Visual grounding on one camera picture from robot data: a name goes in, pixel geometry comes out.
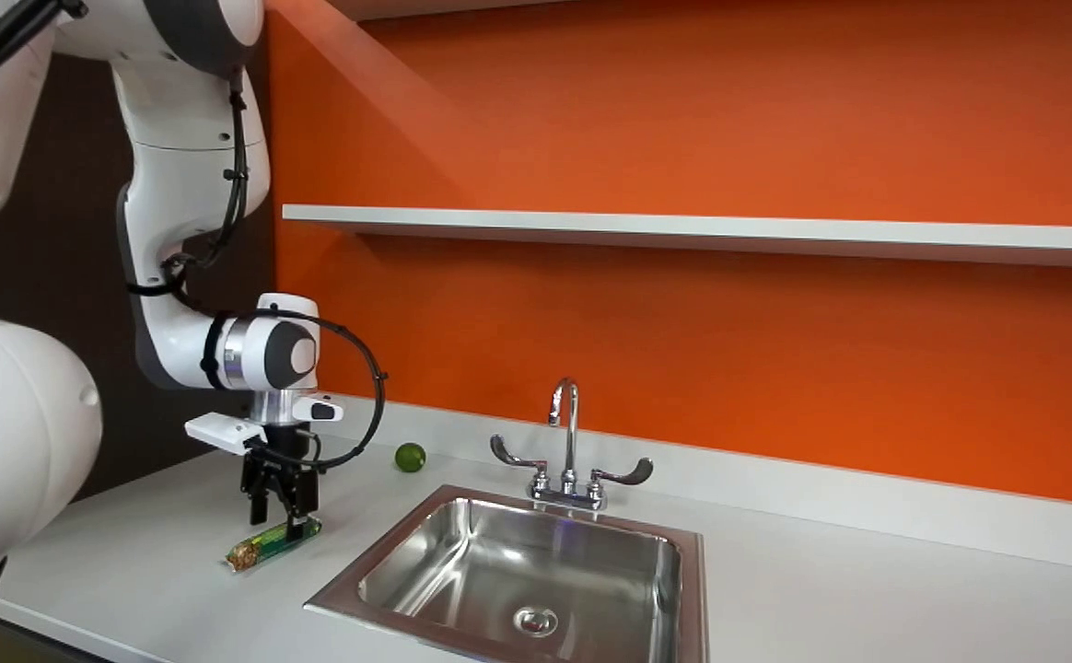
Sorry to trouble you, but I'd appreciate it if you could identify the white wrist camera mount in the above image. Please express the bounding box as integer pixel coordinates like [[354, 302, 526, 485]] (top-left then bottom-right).
[[179, 389, 350, 461]]

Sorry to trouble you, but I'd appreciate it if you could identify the stainless steel sink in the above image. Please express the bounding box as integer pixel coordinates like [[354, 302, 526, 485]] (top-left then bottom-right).
[[301, 482, 712, 663]]

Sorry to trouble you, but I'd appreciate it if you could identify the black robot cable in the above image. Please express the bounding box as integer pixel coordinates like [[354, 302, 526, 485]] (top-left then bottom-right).
[[124, 71, 389, 480]]

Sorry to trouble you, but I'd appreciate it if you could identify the dark wood cabinet panel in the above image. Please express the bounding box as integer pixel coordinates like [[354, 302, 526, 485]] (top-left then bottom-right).
[[0, 50, 282, 502]]

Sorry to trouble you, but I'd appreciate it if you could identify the green lime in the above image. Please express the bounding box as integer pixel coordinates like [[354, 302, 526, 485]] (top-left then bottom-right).
[[389, 442, 430, 480]]

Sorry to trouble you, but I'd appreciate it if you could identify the chrome faucet with handles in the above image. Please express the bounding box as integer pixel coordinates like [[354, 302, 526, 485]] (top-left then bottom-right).
[[488, 377, 657, 520]]

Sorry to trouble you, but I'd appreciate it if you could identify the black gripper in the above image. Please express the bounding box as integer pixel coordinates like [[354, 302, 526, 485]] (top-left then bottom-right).
[[237, 418, 324, 541]]

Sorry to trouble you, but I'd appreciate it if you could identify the white wall shelf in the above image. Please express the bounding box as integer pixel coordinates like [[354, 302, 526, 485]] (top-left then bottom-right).
[[279, 204, 1072, 274]]

